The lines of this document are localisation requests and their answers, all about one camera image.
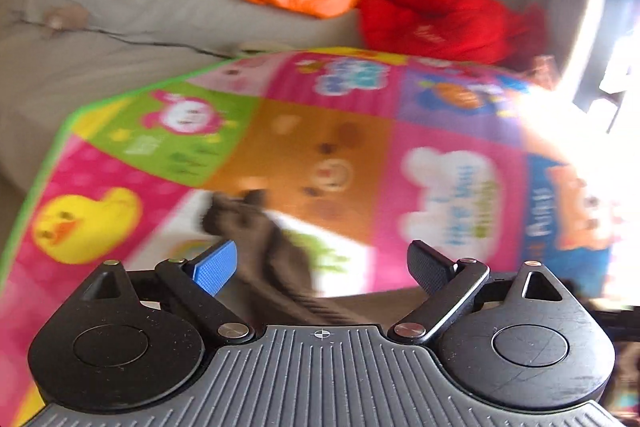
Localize small beige plush toy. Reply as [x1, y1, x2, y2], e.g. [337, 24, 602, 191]
[43, 4, 89, 37]

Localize brown corduroy garment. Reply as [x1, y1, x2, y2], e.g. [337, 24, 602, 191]
[201, 192, 368, 327]

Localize colourful cartoon play mat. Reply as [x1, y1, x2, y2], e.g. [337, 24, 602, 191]
[1, 48, 616, 426]

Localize red plush cushion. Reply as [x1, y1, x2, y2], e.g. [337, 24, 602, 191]
[358, 0, 547, 69]

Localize grey sofa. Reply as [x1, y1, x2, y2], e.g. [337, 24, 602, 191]
[0, 0, 601, 193]

